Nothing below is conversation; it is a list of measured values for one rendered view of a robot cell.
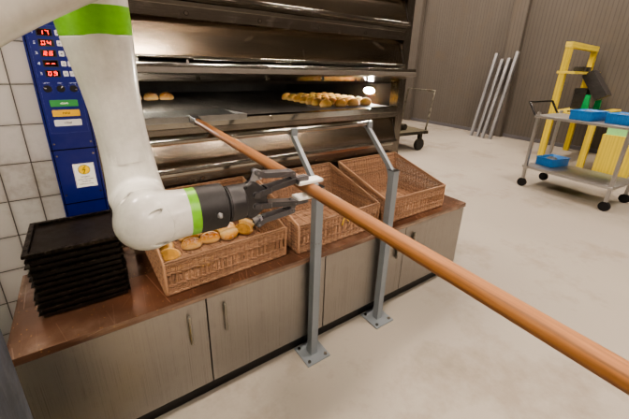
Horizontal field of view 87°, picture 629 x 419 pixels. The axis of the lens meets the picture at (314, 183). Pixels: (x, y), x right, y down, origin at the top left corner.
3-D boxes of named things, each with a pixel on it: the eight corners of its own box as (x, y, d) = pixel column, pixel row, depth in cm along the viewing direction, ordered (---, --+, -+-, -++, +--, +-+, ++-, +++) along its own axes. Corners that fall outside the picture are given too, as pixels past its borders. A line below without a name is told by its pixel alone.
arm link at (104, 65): (57, 35, 51) (137, 35, 56) (59, 36, 59) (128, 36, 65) (116, 238, 65) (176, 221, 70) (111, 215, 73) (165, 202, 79)
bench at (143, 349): (54, 372, 161) (22, 271, 141) (397, 241, 292) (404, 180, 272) (49, 489, 117) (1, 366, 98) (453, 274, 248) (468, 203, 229)
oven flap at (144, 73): (107, 72, 125) (105, 80, 142) (416, 76, 222) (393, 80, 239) (105, 65, 125) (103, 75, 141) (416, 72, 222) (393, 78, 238)
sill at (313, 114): (111, 131, 150) (110, 122, 148) (389, 111, 247) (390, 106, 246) (113, 133, 145) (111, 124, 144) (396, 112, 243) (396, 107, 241)
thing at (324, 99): (279, 99, 269) (279, 92, 267) (327, 97, 295) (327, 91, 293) (323, 108, 222) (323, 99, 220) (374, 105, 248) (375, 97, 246)
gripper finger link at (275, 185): (247, 195, 72) (246, 188, 72) (291, 179, 77) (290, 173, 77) (255, 200, 69) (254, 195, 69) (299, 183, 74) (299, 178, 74)
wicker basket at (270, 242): (139, 245, 164) (131, 194, 155) (244, 218, 196) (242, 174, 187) (165, 299, 127) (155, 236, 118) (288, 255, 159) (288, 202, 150)
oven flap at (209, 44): (101, 60, 135) (92, 11, 134) (400, 69, 232) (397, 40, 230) (101, 56, 131) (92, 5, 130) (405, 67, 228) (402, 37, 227)
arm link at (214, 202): (205, 243, 62) (201, 197, 59) (189, 219, 71) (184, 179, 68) (236, 235, 65) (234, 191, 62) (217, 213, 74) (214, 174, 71)
